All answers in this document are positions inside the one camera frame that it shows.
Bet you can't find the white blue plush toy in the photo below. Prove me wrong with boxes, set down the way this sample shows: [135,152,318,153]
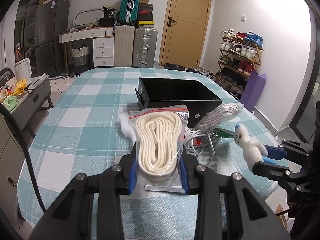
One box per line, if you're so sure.
[234,124,277,172]

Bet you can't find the white foam sheet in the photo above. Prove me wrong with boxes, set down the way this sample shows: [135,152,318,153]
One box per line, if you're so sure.
[118,112,136,141]

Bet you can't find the bag of white rope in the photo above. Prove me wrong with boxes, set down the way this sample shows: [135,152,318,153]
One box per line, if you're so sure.
[129,105,189,193]

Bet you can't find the striped rope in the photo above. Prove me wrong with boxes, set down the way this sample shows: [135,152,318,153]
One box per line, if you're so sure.
[195,103,245,132]

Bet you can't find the white cable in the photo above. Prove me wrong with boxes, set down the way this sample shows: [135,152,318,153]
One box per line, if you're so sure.
[183,127,218,157]

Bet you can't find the black storage box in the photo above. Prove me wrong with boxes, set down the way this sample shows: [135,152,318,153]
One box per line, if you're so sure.
[135,77,222,128]

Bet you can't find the teal checkered tablecloth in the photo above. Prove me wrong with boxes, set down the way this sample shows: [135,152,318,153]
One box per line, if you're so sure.
[17,66,282,240]

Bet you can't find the purple bag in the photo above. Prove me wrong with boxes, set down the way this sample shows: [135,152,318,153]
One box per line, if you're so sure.
[240,70,267,112]

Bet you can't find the wooden shoe rack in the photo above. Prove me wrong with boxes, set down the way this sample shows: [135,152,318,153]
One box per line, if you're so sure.
[214,28,264,100]

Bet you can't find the grey coffee table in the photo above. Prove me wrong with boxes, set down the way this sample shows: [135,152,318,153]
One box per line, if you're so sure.
[10,74,53,138]

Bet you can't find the woven laundry basket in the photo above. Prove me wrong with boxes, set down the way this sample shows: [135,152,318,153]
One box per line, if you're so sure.
[71,44,90,74]

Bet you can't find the green toy on table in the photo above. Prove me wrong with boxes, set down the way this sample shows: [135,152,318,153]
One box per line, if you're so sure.
[2,95,18,112]

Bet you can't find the beige suitcase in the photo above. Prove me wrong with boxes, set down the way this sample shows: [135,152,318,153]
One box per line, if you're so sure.
[113,25,135,67]

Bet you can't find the white drawer desk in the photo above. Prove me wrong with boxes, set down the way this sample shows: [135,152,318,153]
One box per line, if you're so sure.
[59,27,114,75]

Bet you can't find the silver suitcase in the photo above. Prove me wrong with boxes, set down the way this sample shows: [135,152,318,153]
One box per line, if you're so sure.
[132,28,158,68]

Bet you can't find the wooden door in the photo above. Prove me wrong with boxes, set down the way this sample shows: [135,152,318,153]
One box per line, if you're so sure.
[159,0,212,67]

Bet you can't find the stack of shoe boxes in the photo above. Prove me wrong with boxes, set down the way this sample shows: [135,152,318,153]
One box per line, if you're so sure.
[137,0,155,28]

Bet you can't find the teal suitcase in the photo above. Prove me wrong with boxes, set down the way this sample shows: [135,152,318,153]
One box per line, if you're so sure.
[119,0,139,25]

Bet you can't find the dark grey refrigerator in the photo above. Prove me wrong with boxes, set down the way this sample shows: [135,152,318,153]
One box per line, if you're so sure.
[35,0,70,76]

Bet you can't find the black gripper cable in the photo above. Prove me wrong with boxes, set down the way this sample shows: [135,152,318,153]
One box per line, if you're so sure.
[0,103,48,213]

